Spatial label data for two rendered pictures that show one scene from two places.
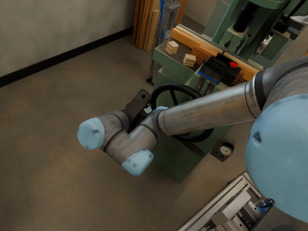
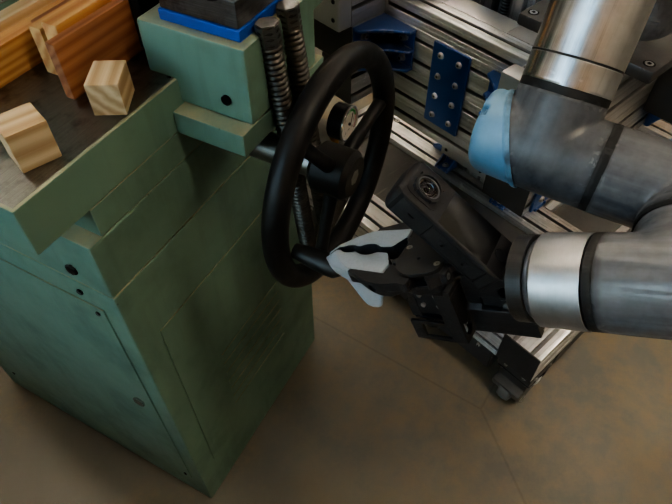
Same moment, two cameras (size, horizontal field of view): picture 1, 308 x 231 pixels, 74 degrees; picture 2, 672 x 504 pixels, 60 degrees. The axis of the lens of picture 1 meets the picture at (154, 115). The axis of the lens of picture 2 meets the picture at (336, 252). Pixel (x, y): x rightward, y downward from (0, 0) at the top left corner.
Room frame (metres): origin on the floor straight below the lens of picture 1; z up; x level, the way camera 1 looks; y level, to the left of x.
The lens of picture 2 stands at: (0.47, 0.40, 1.27)
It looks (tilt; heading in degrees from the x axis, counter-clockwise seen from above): 50 degrees down; 281
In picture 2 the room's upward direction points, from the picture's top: straight up
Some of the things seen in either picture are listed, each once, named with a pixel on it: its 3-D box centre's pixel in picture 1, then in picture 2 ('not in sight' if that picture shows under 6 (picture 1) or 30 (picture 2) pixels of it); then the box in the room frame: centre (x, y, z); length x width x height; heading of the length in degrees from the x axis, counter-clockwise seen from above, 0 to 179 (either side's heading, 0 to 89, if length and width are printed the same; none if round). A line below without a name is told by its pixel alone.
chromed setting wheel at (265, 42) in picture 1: (263, 44); not in sight; (0.98, -0.36, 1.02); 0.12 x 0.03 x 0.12; 163
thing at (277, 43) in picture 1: (272, 43); not in sight; (1.02, -0.40, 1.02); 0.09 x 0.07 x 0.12; 73
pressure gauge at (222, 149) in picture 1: (226, 149); (340, 125); (0.62, -0.38, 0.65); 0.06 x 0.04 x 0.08; 73
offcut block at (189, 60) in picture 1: (189, 60); (110, 87); (0.80, -0.06, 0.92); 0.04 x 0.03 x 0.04; 103
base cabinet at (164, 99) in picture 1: (187, 117); (130, 270); (1.01, -0.23, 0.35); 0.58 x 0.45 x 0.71; 163
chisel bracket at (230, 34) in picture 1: (233, 37); not in sight; (0.91, -0.21, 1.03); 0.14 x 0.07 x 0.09; 163
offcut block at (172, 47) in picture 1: (172, 47); (26, 137); (0.83, 0.03, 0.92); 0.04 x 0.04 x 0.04; 52
